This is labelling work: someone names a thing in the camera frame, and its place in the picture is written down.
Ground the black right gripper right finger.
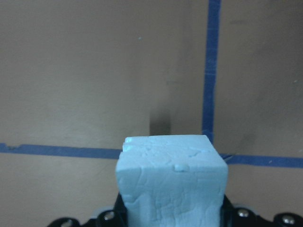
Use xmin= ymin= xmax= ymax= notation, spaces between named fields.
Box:
xmin=220 ymin=195 xmax=234 ymax=227

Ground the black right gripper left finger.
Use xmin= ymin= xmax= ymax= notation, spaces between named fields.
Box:
xmin=113 ymin=193 xmax=128 ymax=227

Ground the light blue foam block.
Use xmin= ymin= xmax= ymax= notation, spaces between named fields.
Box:
xmin=116 ymin=135 xmax=228 ymax=227

